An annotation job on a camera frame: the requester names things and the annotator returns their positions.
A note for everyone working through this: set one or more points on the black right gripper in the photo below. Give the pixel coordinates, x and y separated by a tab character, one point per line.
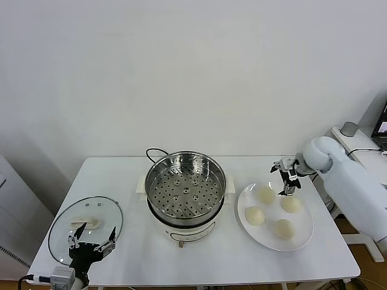
291	174

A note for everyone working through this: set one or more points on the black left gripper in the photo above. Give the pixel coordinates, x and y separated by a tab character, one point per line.
81	253

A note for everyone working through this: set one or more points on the white steamed baozi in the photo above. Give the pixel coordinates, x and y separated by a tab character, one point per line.
291	205
284	229
266	194
254	216

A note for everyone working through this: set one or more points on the round glass pot lid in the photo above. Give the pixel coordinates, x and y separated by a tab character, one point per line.
99	210

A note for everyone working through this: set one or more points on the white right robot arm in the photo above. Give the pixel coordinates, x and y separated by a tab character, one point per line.
347	181

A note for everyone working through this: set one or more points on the perforated steel steamer basket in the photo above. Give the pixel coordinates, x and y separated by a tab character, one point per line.
184	197

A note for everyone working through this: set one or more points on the large white plate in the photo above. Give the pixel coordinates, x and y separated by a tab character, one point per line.
266	238

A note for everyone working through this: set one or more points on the grey cylindrical speaker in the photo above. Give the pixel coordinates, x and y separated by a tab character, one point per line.
349	130

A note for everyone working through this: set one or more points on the white cabinet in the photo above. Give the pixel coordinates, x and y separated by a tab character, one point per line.
18	205

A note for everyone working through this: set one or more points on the white side desk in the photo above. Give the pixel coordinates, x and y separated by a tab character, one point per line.
366	140

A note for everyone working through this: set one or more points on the cream electric cooking pot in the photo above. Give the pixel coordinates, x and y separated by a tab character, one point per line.
187	233

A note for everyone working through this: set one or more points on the black laptop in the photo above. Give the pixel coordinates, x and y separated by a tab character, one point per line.
381	133

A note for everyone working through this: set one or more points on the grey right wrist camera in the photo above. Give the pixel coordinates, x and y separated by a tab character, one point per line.
287	162

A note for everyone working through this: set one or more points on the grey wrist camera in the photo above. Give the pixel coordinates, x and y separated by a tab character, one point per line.
62	276
287	162

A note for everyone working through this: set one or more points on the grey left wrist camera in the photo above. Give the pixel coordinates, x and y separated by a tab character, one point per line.
62	276

